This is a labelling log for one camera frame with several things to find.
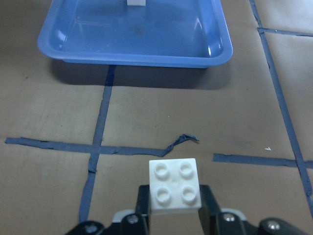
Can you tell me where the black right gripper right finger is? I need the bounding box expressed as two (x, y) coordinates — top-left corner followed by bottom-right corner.
(198, 185), (306, 235)

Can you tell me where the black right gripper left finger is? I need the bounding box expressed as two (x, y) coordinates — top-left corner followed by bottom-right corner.
(67, 185), (150, 235)

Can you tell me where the white block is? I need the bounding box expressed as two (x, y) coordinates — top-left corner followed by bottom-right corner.
(127, 0), (146, 6)
(149, 158), (201, 215)

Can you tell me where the blue plastic tray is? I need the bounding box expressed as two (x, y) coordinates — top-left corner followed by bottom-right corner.
(38, 0), (233, 69)

